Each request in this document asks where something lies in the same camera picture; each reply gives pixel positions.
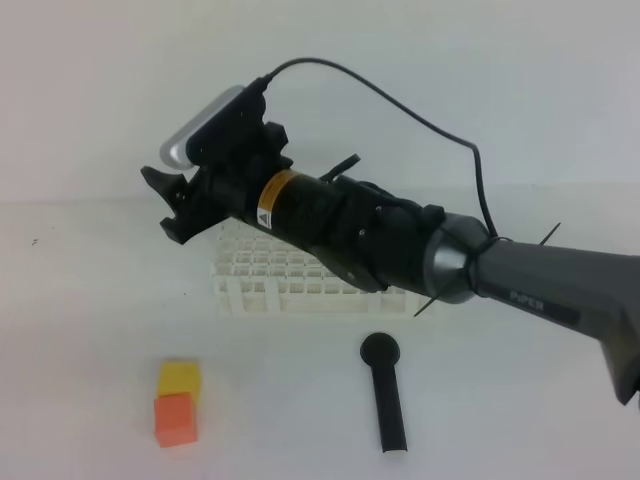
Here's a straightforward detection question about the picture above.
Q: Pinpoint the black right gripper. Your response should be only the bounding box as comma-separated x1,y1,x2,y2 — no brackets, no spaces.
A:
140,87,292,245

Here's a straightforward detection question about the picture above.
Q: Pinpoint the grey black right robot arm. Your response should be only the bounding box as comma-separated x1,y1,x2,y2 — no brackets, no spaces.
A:
141,88,639,403

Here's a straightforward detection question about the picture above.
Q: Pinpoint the white test tube rack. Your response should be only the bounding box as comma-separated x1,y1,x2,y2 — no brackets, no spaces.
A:
211,219,427,319

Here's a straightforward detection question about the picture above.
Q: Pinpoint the yellow foam cube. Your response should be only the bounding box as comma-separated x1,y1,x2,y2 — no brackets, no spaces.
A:
156,360,202,404

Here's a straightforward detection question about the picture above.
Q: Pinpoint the orange foam cube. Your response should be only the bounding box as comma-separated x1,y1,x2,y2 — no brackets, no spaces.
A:
154,392,198,448

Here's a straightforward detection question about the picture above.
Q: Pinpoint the black round-headed cylinder tool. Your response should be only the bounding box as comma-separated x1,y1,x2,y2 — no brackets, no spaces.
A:
360,332,408,452

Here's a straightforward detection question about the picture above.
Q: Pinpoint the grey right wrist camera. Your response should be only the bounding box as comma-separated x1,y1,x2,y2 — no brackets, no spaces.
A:
158,85,246,172

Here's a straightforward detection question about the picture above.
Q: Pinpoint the black right camera cable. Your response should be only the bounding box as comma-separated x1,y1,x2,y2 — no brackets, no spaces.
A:
259,57,501,241

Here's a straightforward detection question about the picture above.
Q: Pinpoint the black cable tie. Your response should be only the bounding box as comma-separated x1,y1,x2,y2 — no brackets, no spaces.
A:
412,222,562,319

